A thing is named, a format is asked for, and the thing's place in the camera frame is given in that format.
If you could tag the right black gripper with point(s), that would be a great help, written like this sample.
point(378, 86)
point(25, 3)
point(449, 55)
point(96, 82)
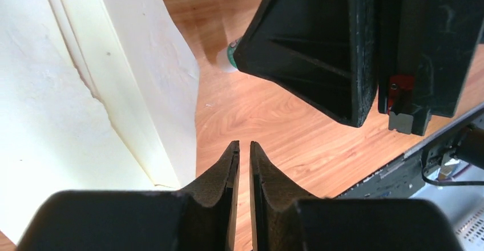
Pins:
point(426, 50)

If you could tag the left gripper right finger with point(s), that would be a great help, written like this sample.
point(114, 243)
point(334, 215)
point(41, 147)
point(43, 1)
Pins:
point(285, 216)

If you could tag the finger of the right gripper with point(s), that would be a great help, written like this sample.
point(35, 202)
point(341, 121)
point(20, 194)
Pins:
point(319, 50)

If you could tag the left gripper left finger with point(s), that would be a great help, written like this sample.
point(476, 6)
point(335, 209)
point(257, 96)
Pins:
point(200, 216)

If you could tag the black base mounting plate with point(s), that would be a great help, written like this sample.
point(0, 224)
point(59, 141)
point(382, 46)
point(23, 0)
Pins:
point(402, 177)

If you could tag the cream paper envelope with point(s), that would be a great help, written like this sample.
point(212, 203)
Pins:
point(95, 95)

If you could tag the green white glue stick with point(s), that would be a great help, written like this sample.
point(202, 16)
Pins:
point(225, 58)

